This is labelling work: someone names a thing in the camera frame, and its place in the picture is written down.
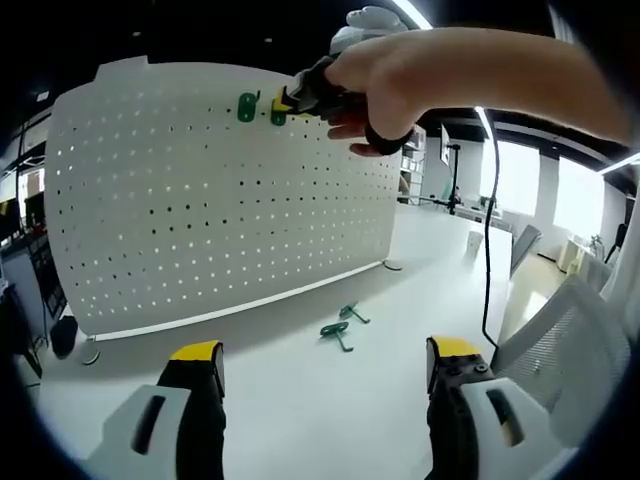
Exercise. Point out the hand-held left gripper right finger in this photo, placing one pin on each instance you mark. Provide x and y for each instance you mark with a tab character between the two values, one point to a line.
445	430

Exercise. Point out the small white cup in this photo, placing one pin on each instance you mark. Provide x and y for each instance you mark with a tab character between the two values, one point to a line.
475	244

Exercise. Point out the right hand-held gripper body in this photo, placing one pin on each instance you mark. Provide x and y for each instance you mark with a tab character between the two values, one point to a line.
370	22

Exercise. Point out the monitor on black stand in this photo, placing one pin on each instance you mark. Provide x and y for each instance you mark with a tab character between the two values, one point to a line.
446	145

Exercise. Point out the person's white shirt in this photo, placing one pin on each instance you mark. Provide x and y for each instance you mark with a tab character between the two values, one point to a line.
622	300

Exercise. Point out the white ceiling air vent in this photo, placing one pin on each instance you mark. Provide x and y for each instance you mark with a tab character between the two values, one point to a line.
564	25

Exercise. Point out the green hook assembly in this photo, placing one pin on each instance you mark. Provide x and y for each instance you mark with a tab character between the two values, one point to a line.
332	330
246	110
277	119
347	311

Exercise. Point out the potted plant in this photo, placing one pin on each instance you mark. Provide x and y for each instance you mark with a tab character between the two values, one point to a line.
596	243

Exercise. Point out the black round container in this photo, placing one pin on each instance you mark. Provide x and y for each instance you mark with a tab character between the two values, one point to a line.
65	337

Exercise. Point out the long ceiling light strip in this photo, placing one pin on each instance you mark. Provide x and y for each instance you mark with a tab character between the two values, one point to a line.
412	12

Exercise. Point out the metal storage shelf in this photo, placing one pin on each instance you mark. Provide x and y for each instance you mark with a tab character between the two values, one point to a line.
412	165

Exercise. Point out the person's right hand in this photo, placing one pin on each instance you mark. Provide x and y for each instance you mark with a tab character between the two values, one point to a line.
395	85

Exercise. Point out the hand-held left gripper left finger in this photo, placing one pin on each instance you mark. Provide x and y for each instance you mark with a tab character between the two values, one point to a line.
200	435

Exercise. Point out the white mesh office chair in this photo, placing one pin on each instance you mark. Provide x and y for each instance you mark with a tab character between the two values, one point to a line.
565	340

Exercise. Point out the white perforated mounting plate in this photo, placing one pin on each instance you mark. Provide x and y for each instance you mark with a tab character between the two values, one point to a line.
200	225

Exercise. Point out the grey equipment cabinet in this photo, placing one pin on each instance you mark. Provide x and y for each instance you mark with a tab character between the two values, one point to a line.
47	280

